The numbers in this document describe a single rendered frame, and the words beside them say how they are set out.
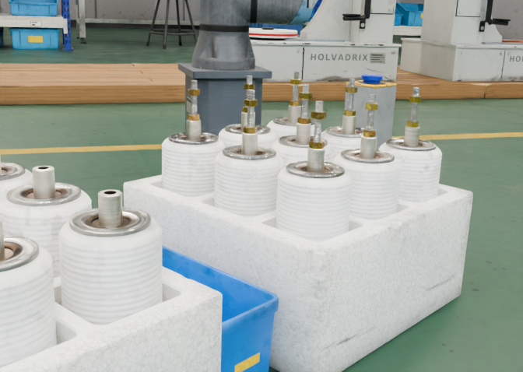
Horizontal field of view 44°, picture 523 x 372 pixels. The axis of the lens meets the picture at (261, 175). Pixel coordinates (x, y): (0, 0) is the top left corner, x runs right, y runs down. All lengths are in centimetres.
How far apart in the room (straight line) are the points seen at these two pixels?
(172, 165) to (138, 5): 841
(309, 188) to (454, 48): 281
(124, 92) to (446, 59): 170
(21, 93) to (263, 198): 208
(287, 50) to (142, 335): 260
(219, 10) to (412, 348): 88
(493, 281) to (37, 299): 85
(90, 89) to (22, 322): 235
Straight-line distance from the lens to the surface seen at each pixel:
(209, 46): 152
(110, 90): 288
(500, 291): 118
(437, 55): 368
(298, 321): 81
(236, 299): 84
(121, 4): 932
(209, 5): 152
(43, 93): 287
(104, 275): 60
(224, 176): 89
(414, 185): 100
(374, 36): 337
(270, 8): 151
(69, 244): 61
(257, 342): 78
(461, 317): 107
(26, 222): 69
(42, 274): 56
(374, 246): 85
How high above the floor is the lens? 46
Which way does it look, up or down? 15 degrees down
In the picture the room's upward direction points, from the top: 2 degrees clockwise
